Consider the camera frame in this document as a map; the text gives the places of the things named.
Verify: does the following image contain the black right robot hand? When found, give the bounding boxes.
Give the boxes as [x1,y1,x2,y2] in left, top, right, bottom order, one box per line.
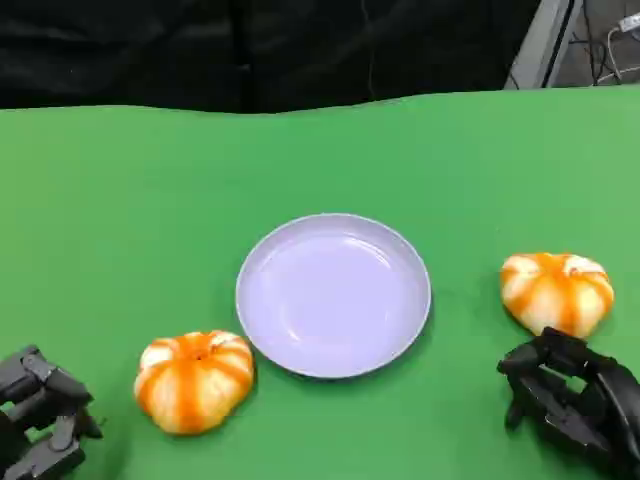
[496,326,640,480]

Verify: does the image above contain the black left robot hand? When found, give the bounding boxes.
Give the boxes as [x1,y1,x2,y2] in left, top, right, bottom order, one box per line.
[0,343,105,480]

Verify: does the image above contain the orange and white bread roll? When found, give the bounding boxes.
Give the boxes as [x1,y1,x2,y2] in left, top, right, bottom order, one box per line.
[499,252,616,340]
[132,329,256,435]

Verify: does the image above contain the green table cloth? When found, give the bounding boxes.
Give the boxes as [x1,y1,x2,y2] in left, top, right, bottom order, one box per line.
[0,83,640,480]

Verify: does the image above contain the lilac plate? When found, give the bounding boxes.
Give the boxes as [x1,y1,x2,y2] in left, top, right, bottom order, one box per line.
[235,212,433,380]

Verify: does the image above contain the black backdrop curtain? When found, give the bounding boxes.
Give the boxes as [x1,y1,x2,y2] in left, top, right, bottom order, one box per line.
[0,0,544,115]

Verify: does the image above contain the grey metal frame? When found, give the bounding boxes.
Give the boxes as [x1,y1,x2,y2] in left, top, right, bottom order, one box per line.
[503,0,586,91]

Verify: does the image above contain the white power adapter with cable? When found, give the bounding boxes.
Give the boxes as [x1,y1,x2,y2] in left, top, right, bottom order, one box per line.
[605,16,640,84]

